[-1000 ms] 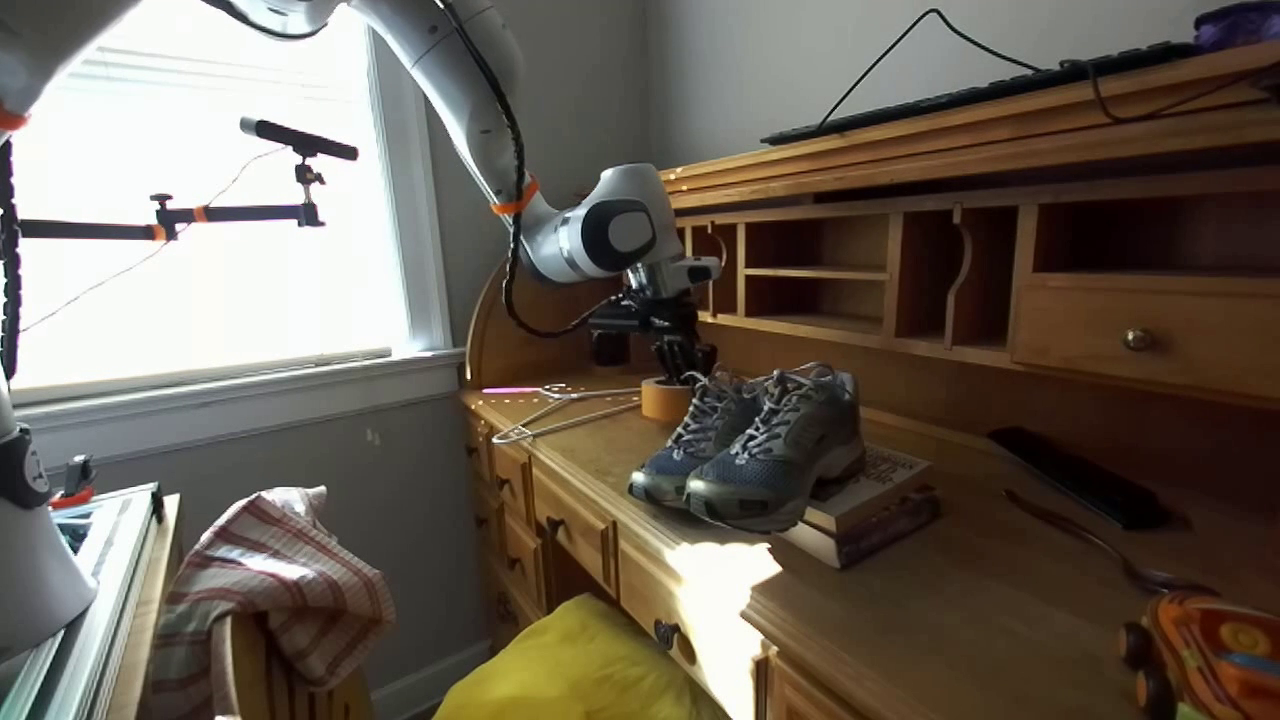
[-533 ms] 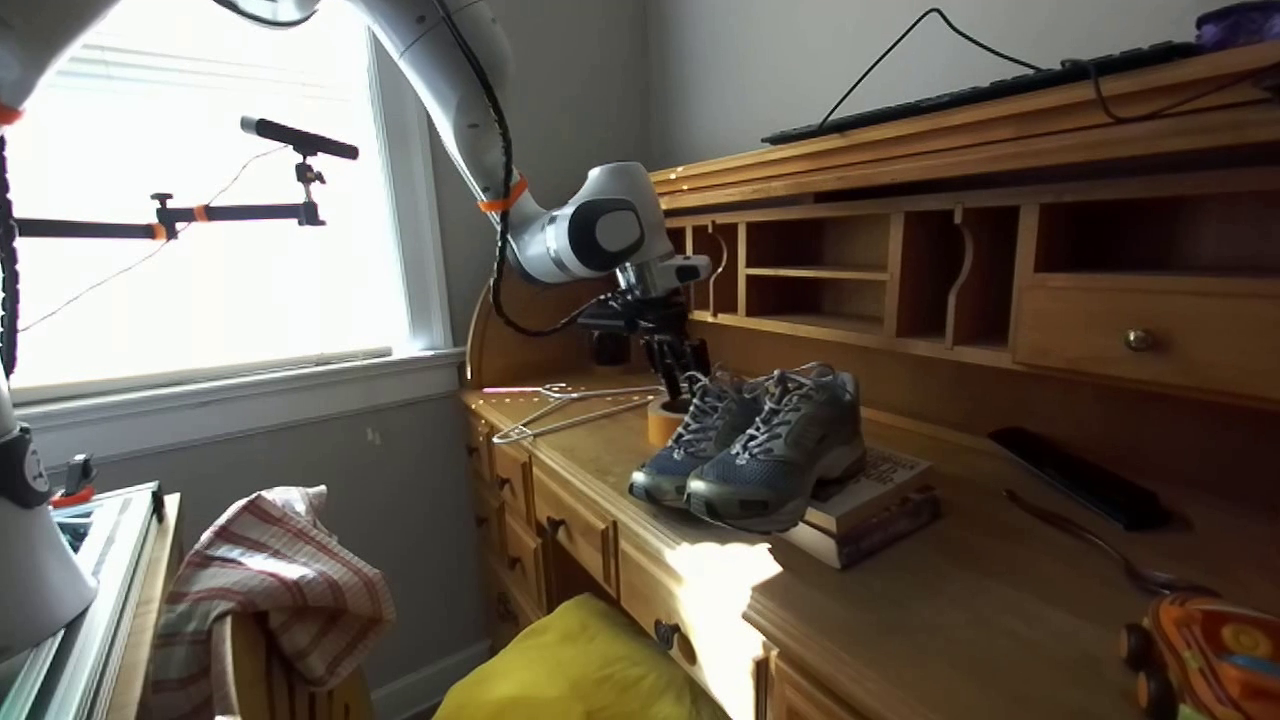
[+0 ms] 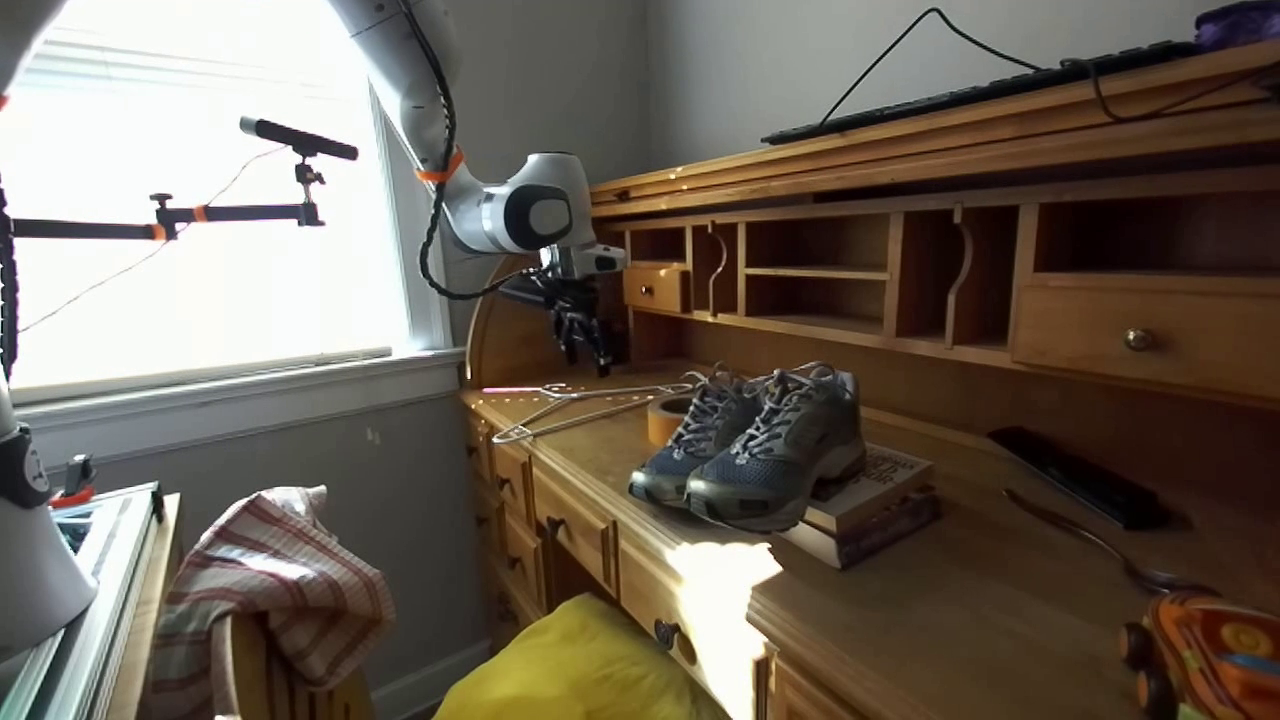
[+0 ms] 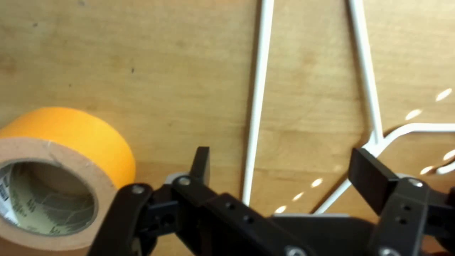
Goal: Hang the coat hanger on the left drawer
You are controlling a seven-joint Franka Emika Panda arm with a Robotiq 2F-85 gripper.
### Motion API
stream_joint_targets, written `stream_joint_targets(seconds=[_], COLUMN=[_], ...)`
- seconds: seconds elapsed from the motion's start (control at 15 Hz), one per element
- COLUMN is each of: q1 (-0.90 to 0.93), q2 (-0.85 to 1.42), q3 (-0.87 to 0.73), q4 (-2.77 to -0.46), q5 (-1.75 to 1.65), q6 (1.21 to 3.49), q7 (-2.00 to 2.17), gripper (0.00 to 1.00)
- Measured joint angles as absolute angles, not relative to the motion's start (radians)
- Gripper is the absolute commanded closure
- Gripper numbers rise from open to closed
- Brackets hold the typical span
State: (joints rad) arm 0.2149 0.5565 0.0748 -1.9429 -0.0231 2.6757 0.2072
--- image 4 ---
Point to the orange tape roll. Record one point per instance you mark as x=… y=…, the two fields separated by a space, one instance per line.
x=79 y=137

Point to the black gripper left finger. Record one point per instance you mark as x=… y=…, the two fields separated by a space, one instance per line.
x=213 y=222

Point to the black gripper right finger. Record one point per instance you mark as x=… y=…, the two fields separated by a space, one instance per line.
x=406 y=218

